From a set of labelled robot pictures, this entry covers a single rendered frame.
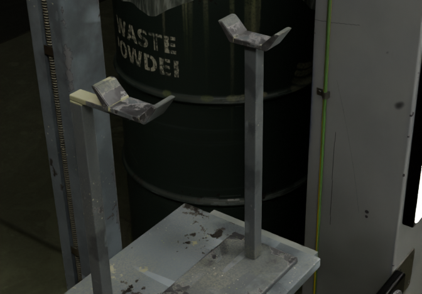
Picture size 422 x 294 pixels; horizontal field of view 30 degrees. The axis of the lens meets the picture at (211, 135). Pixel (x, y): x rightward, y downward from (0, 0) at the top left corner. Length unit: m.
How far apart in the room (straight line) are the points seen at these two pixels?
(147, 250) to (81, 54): 0.30
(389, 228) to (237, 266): 0.43
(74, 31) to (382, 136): 0.60
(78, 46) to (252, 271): 0.35
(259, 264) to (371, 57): 0.40
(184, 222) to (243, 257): 0.12
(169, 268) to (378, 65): 0.47
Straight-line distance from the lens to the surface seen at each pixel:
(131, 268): 1.03
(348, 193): 1.38
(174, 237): 1.07
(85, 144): 0.79
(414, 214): 1.35
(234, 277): 0.99
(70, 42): 0.88
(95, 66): 0.92
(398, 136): 1.28
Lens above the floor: 1.43
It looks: 29 degrees down
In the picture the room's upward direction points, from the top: 1 degrees counter-clockwise
